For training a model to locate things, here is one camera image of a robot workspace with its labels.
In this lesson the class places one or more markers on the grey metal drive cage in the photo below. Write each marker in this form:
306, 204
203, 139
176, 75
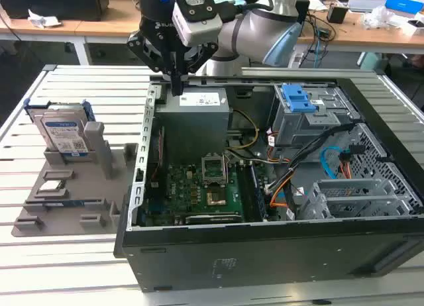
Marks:
298, 130

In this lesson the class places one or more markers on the blue cardboard box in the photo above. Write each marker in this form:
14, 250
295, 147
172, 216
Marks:
404, 3

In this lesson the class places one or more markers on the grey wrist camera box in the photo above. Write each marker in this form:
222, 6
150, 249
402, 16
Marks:
198, 28

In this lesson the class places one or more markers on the grey flat device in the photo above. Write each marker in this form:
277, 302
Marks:
364, 4

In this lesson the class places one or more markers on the black case fan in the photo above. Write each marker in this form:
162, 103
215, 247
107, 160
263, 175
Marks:
155, 173

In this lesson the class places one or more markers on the teal chair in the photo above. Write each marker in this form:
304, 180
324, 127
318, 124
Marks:
372, 61

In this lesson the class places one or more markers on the black open PC case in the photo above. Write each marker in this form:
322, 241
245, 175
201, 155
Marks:
265, 253

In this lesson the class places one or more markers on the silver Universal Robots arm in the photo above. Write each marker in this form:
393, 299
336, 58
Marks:
251, 31

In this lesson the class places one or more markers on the wooden desk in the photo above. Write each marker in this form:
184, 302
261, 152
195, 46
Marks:
116, 26

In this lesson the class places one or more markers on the white power strip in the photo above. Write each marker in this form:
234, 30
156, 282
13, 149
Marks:
295, 61

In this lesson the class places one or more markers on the green motherboard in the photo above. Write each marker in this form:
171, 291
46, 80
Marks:
185, 193

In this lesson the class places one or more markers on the locking lever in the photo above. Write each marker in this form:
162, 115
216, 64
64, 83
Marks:
226, 168

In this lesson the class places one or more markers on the blue plastic cage latch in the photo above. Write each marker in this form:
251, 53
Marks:
296, 99

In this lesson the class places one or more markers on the large black box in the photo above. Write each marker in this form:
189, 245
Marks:
49, 4

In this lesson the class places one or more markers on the CPU socket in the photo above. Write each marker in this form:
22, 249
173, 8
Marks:
217, 199

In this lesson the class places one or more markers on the small white box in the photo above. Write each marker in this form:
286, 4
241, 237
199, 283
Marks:
418, 29

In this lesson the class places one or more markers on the blue RAM stick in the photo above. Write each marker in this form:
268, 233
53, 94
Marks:
63, 203

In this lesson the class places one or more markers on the grey parts rack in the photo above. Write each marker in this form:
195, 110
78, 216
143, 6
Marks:
76, 193

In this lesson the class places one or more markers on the hard disk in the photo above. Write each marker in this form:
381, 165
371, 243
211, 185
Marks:
63, 130

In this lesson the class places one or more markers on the black graphics card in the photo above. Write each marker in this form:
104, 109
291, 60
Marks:
212, 219

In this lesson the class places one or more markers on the crumpled white paper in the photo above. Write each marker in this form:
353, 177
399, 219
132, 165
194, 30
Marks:
43, 21

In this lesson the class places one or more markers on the black speaker box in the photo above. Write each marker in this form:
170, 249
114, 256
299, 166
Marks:
303, 8

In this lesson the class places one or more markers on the clear plastic bag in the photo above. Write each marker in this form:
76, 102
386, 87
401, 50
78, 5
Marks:
377, 18

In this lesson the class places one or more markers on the grey power supply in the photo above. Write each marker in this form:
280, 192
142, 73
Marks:
192, 127

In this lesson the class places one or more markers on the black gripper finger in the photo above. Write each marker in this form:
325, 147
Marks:
145, 51
202, 62

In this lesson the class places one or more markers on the grey metal disk bay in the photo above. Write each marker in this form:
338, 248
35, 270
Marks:
348, 186

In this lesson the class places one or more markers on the silver CPU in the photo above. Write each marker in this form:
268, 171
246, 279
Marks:
51, 185

